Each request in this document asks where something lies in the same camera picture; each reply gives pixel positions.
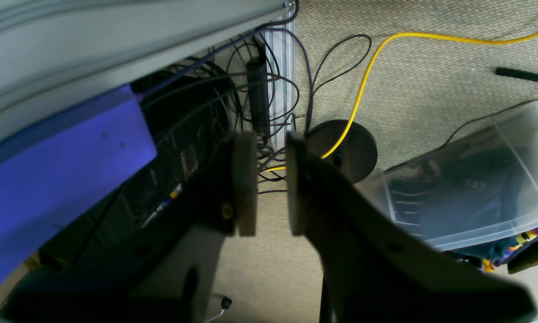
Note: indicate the black computer tower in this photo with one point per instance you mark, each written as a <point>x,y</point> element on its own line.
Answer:
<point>187,120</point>

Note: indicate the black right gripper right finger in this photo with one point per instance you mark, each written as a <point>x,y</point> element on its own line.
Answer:
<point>375,272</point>

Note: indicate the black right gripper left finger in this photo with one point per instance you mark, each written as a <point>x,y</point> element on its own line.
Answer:
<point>163,272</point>

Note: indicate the aluminium frame leg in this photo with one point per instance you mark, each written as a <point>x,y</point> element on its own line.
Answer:
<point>280,49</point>

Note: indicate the clear plastic storage bin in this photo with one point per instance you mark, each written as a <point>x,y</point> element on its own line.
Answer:
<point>476,197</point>

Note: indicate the black power strip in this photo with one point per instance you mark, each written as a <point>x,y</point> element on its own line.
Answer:
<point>258,97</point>

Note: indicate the blue panel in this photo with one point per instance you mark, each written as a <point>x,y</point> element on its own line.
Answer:
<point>55,170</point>

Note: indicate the black round stand base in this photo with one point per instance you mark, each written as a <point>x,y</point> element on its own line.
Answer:
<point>355,157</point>

